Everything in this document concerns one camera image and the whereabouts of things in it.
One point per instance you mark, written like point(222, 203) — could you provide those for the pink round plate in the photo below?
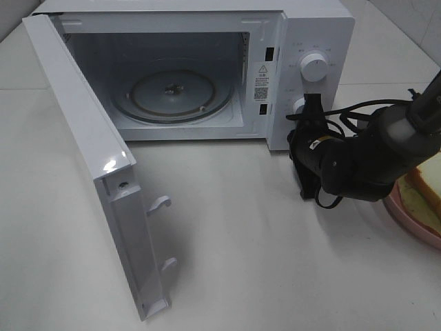
point(406, 220)

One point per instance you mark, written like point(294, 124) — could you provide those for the glass microwave turntable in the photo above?
point(172, 96)

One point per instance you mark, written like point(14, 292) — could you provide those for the white microwave knob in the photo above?
point(314, 66)
point(298, 106)

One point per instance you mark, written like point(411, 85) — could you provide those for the white microwave door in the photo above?
point(110, 164)

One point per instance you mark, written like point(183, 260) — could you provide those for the white bread sandwich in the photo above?
point(419, 193)

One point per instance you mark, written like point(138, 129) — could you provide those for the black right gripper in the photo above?
point(309, 142)

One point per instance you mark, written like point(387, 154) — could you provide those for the white warning label sticker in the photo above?
point(262, 82)

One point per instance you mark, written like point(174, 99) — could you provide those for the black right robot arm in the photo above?
point(359, 152)

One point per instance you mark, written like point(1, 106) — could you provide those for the white microwave oven body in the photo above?
point(125, 40)

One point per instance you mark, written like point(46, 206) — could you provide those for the white upper microwave knob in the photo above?
point(314, 66)

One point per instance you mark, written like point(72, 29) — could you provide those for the white lower microwave knob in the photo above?
point(298, 106)

